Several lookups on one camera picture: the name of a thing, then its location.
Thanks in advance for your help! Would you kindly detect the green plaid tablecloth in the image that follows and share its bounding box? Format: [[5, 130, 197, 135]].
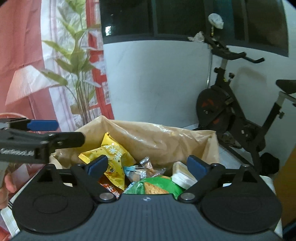
[[1, 201, 20, 237]]

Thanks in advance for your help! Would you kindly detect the left hand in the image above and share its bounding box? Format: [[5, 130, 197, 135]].
[[0, 172, 17, 209]]

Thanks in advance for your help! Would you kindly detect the red patterned curtain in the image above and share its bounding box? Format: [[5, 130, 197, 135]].
[[1, 1, 114, 132]]

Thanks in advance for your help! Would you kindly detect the dark window frame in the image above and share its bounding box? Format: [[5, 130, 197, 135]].
[[99, 0, 288, 57]]

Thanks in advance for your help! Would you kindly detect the cardboard box with plastic liner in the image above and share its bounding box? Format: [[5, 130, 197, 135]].
[[50, 116, 219, 171]]

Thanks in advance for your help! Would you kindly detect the green snack bag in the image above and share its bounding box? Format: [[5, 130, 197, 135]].
[[124, 176, 184, 199]]

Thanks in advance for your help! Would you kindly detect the small clear candy packet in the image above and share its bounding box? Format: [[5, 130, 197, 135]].
[[123, 157, 166, 182]]

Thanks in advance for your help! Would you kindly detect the black exercise bike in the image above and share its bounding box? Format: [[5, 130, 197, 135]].
[[188, 12, 296, 176]]

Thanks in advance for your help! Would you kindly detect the yellow snack bag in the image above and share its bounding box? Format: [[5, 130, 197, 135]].
[[78, 133, 136, 191]]

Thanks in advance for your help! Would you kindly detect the red snack packet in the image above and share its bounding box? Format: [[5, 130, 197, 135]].
[[98, 175, 123, 199]]

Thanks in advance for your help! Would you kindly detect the white wafer pack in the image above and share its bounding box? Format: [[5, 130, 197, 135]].
[[171, 162, 197, 190]]

